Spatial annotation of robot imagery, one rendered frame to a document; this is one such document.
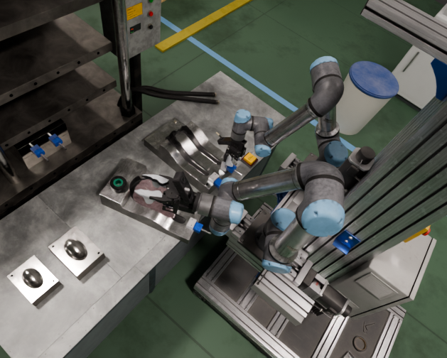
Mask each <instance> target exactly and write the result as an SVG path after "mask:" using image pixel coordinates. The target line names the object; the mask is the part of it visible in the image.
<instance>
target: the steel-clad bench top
mask: <svg viewBox="0 0 447 358"><path fill-rule="evenodd" d="M191 92H216V93H217V96H216V97H197V98H203V99H215V100H219V101H220V103H219V104H206V103H199V102H187V101H180V100H177V101H175V102H174V103H172V104H171V105H169V106H168V107H166V108H165V109H164V110H162V111H161V112H159V113H158V114H156V115H155V116H153V117H151V118H150V119H149V120H147V121H145V122H144V123H143V124H142V125H140V126H138V127H137V128H135V129H134V130H133V131H131V132H129V133H128V134H127V135H125V136H123V137H122V138H120V139H119V140H118V141H116V142H115V143H113V144H112V145H111V146H109V147H107V148H106V149H104V150H103V151H101V152H100V153H98V154H97V155H96V156H94V157H93V158H91V159H89V160H88V161H87V162H85V163H83V164H82V165H81V166H79V167H78V168H76V169H75V170H74V171H72V172H71V173H69V174H67V175H66V176H65V177H63V178H61V179H60V180H59V181H58V182H56V183H54V184H53V185H51V186H50V187H49V188H47V189H45V190H44V191H43V192H41V193H39V194H38V195H36V196H35V197H34V198H32V199H31V200H29V201H28V202H26V203H25V204H23V205H22V206H20V207H19V208H17V209H16V210H14V211H13V212H12V213H10V214H9V215H7V216H5V217H4V218H3V219H1V220H0V345H1V346H2V348H3V349H4V350H5V351H6V353H7V354H8V355H9V356H10V358H63V357H64V356H65V355H66V354H67V353H68V352H69V351H70V350H71V349H72V348H73V347H74V346H75V345H76V344H77V343H78V342H79V341H80V340H81V339H82V338H83V337H84V336H85V335H86V334H87V333H88V332H89V331H90V330H91V329H92V328H93V327H94V326H95V325H96V324H97V323H98V322H99V321H100V320H101V319H102V318H103V317H104V316H105V315H106V314H107V313H108V312H109V311H110V310H111V309H112V308H113V307H114V306H115V305H116V304H117V303H118V302H119V301H120V300H121V299H122V298H123V297H124V296H125V295H126V294H127V293H128V292H129V291H130V290H131V289H132V288H133V287H134V286H135V285H136V284H137V283H138V282H139V281H140V280H141V279H142V278H143V277H144V276H145V275H146V274H147V273H148V272H149V271H150V270H151V269H152V268H153V267H154V266H155V265H156V264H157V263H158V262H159V261H160V260H161V259H162V258H163V257H164V256H165V255H167V253H168V252H169V251H170V250H171V249H172V248H173V247H174V246H175V245H176V244H177V243H178V242H179V241H180V240H178V239H176V238H173V237H171V236H169V235H167V234H165V233H163V232H160V231H158V230H157V229H154V228H152V227H150V226H148V225H146V224H143V223H141V222H139V221H137V220H135V219H132V218H130V217H128V216H126V215H124V214H122V213H120V212H117V211H116V210H113V209H111V208H109V207H107V206H105V205H103V204H102V202H101V199H100V196H99V194H100V193H101V191H102V190H103V188H104V187H105V185H106V184H107V183H108V182H109V180H110V179H111V178H112V176H113V175H114V174H115V173H116V171H117V170H118V168H119V167H120V165H121V164H122V163H123V162H124V160H125V159H126V157H127V158H130V159H132V160H134V161H137V162H139V163H141V164H143V165H145V166H146V167H147V170H148V171H151V172H152V173H155V174H157V175H166V176H169V177H171V178H173V177H174V175H175V173H176V172H175V171H174V169H172V168H171V167H170V166H169V165H167V164H166V163H165V162H164V161H162V160H161V159H160V158H159V157H158V156H157V155H156V154H154V153H153V152H152V151H150V150H149V149H148V148H147V147H145V145H144V139H145V138H146V137H147V136H149V135H151V134H152V133H153V132H155V131H156V130H157V129H159V128H161V127H162V126H163V125H164V124H166V123H168V122H169V121H170V120H172V119H173V118H174V117H175V118H177V119H178V120H179V121H181V122H182V123H183V124H185V125H186V124H188V123H190V122H191V121H192V122H193V123H195V124H196V125H197V126H198V127H199V128H200V129H201V130H202V132H203V133H204V134H205V135H206V137H207V138H208V140H209V141H210V142H211V143H212V144H214V145H215V146H217V147H218V148H219V149H220V150H221V151H223V152H225V151H226V149H227V147H228V145H219V144H218V142H217V140H218V139H219V138H220V137H219V136H218V135H217V134H216V132H217V133H218V134H219V135H221V137H231V136H230V135H231V131H232V126H233V122H234V117H235V114H236V112H237V111H238V110H240V109H245V110H246V111H249V112H250V114H251V116H260V117H266V118H271V119H272V120H273V122H274V124H273V127H274V126H276V125H277V124H278V123H279V122H281V121H282V120H284V119H285V117H284V116H283V115H281V114H280V113H278V112H277V111H276V110H275V109H273V108H271V107H270V106H269V105H268V104H266V103H265V102H263V101H262V100H260V99H259V98H258V97H256V96H255V95H253V94H252V93H251V92H249V91H248V90H246V89H245V88H243V87H242V86H241V85H239V84H238V83H236V82H235V81H234V80H232V79H231V78H230V77H228V76H226V74H224V73H223V72H221V71H219V72H218V73H217V74H215V75H213V76H212V77H211V78H209V79H208V80H206V81H205V82H204V83H202V84H201V85H199V86H197V87H196V88H195V89H193V90H191ZM185 97H196V96H185ZM244 139H245V140H246V141H247V143H246V144H245V145H244V147H246V148H247V149H246V152H245V155H246V154H247V153H248V152H249V153H251V154H252V155H253V156H255V157H256V158H257V159H258V161H257V162H256V163H255V164H254V165H253V166H252V167H251V168H249V167H248V166H246V165H245V164H244V163H243V162H241V161H237V165H236V166H237V168H236V170H237V171H239V172H240V173H241V174H243V175H242V176H241V175H239V174H238V173H236V172H233V173H231V174H230V175H229V176H228V178H235V179H236V180H238V181H240V180H241V179H243V177H244V176H245V175H246V174H248V172H249V171H250V170H251V169H253V167H255V165H256V164H258V162H260V160H261V159H263V157H259V156H257V155H256V153H255V149H254V132H253V131H247V132H246V135H245V138H244ZM245 155H243V157H244V156H245ZM243 157H239V158H240V160H241V159H242V158H243ZM75 225H76V226H77V227H78V228H79V229H80V230H81V231H82V232H83V233H84V234H85V235H86V236H87V237H88V238H89V239H90V240H92V241H93V242H94V243H95V244H96V245H97V246H98V247H99V248H100V249H101V250H102V251H103V252H104V255H105V257H106V258H105V259H103V260H102V261H101V262H100V263H99V264H97V265H96V266H95V267H94V268H93V269H92V270H91V271H90V272H89V273H88V274H87V275H86V276H84V277H83V278H82V279H81V280H80V281H79V280H78V279H77V278H76V277H75V276H74V275H73V274H72V273H71V272H70V271H69V270H68V269H67V268H66V267H65V266H64V265H63V263H62V262H61V261H60V260H59V259H58V258H57V257H56V256H55V255H54V254H53V253H52V252H51V251H50V249H49V248H48V246H50V245H51V244H52V243H53V242H55V241H56V240H57V239H59V238H60V237H61V236H62V235H64V234H65V233H66V232H68V231H69V230H70V229H72V228H73V227H74V226H75ZM33 255H35V256H36V258H37V259H38V260H39V261H40V262H41V263H42V264H43V265H44V266H45V267H46V268H47V269H48V270H49V271H50V272H51V273H52V274H53V275H54V277H56V278H57V279H58V280H59V282H61V285H60V286H58V287H57V288H56V289H55V290H54V291H53V292H52V293H51V294H50V295H48V296H47V297H46V298H45V299H44V300H42V301H41V302H40V303H39V304H37V306H34V305H33V304H31V303H30V302H29V301H28V299H27V298H26V297H25V296H24V295H23V294H22V293H21V292H20V290H19V289H17V287H15V285H14V284H13V283H12V282H11V281H10V280H9V279H8V278H7V276H8V275H9V274H10V273H11V272H13V271H14V270H15V269H17V268H18V267H19V266H20V265H21V264H23V263H24V262H26V261H27V260H28V259H30V258H31V257H32V256H33ZM127 272H128V273H127Z"/></svg>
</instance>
